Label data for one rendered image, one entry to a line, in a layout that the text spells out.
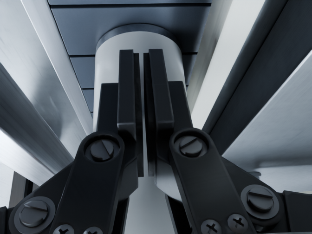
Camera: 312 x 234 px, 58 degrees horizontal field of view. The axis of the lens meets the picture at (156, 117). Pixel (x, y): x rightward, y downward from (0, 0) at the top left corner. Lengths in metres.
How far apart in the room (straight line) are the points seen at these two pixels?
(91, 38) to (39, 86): 0.16
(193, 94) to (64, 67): 0.09
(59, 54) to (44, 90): 0.14
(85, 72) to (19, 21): 0.07
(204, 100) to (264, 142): 0.22
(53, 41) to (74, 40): 0.01
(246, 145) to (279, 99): 0.12
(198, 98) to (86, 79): 0.08
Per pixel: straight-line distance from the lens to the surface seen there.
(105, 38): 0.16
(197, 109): 0.17
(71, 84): 0.21
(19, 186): 0.41
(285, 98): 0.26
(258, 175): 0.53
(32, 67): 0.29
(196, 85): 0.16
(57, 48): 0.18
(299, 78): 0.24
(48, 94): 0.33
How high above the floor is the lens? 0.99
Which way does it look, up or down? 25 degrees down
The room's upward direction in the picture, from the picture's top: 176 degrees clockwise
